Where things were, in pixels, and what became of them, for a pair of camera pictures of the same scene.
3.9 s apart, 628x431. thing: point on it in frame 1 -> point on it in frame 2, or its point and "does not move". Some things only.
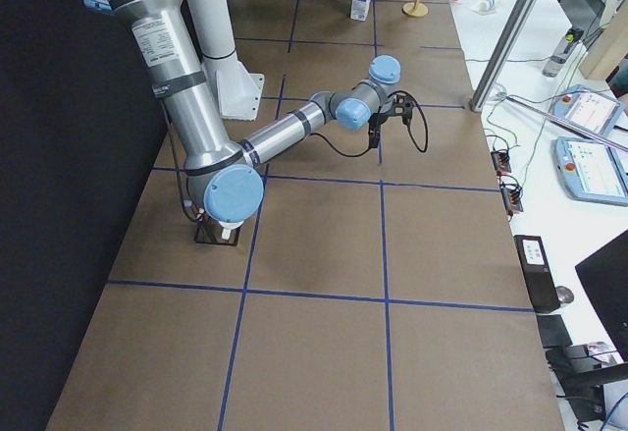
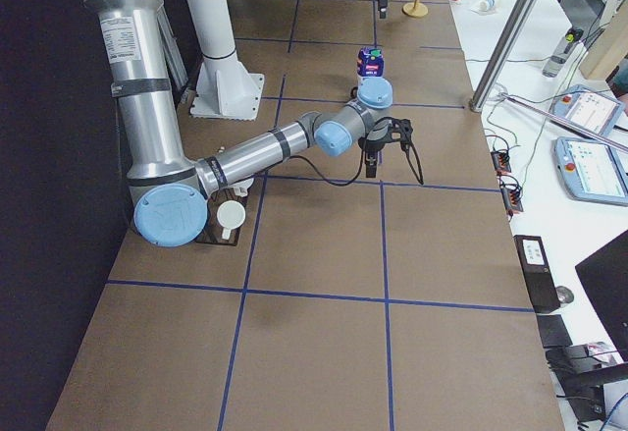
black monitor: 604,277 does not move
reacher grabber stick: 584,128 does not move
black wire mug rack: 210,232 does not move
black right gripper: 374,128 -> 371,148
